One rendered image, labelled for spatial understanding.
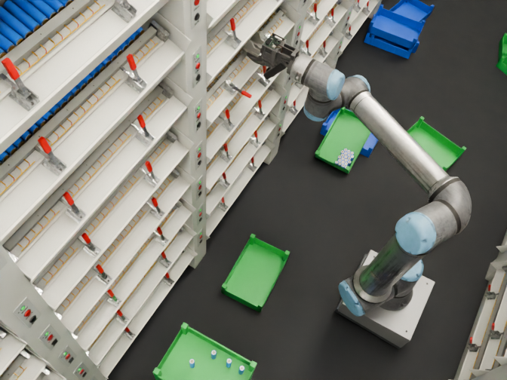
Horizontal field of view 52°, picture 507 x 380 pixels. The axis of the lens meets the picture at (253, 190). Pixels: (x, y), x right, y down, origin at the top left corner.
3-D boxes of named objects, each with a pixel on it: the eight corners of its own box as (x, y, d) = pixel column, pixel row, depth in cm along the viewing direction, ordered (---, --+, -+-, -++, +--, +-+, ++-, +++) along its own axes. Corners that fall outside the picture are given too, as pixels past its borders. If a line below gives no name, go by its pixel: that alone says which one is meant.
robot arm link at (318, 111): (337, 116, 184) (346, 94, 173) (310, 127, 180) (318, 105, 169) (324, 97, 187) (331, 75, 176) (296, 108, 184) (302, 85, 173)
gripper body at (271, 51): (271, 31, 170) (302, 47, 167) (268, 50, 177) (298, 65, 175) (259, 44, 166) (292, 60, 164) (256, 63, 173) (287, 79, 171)
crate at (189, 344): (255, 368, 187) (256, 363, 180) (228, 421, 177) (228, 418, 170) (184, 328, 192) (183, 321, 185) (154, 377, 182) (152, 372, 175)
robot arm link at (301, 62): (310, 72, 175) (297, 90, 170) (298, 65, 176) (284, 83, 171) (316, 53, 167) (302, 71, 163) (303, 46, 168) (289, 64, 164)
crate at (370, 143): (382, 133, 290) (386, 124, 284) (368, 157, 281) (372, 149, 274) (335, 110, 297) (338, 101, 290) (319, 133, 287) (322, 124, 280)
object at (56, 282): (185, 154, 163) (198, 137, 151) (52, 313, 133) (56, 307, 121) (134, 113, 160) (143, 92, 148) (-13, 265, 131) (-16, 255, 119)
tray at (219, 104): (290, 30, 197) (301, 15, 189) (201, 135, 167) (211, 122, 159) (249, -5, 194) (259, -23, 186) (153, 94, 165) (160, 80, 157)
